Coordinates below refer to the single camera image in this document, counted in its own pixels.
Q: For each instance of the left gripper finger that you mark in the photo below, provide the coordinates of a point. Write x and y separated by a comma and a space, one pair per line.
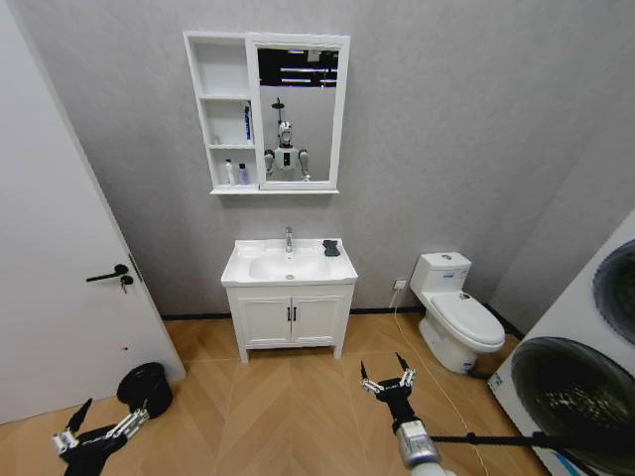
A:
74, 421
126, 425

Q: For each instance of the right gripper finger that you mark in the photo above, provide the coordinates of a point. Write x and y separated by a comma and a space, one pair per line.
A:
408, 378
368, 384

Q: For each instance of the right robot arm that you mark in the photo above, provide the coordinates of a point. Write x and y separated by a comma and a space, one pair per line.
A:
419, 448

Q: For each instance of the white vanity cabinet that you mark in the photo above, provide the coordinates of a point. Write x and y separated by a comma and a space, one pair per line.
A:
265, 322

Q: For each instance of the black folded towel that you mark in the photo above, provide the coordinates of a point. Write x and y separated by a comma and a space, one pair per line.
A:
331, 248

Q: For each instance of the white ceramic washbasin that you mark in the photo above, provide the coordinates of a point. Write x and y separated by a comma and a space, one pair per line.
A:
278, 268

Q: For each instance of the black trash bin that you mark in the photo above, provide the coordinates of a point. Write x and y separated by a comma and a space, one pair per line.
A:
146, 387

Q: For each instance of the white toilet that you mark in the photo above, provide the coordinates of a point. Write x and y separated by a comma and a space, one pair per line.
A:
461, 322

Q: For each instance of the black baseboard strip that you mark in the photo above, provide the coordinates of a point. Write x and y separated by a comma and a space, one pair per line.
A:
198, 315

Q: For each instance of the black door lock with key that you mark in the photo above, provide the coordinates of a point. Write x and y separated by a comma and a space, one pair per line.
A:
126, 280

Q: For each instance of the dark round drum door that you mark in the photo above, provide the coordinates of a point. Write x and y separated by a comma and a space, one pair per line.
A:
570, 392
620, 287

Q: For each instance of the chrome faucet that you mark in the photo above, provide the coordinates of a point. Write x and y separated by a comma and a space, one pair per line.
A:
289, 240

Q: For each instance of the white stacked laundry machine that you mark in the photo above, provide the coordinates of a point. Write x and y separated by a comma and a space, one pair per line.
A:
560, 317

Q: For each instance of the white door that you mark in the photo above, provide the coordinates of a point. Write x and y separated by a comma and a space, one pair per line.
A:
49, 223

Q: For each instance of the purple bottle with black cap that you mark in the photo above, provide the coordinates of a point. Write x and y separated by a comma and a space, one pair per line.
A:
243, 176

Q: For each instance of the white bottle with black cap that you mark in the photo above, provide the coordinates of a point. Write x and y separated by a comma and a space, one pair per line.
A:
228, 173

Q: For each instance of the white framed mirror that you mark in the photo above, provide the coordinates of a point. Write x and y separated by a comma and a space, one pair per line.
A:
317, 124

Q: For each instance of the white wall socket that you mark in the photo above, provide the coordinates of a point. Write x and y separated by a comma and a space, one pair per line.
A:
400, 284

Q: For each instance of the white wall cabinet with shelves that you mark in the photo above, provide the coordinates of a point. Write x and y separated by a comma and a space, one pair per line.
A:
220, 69

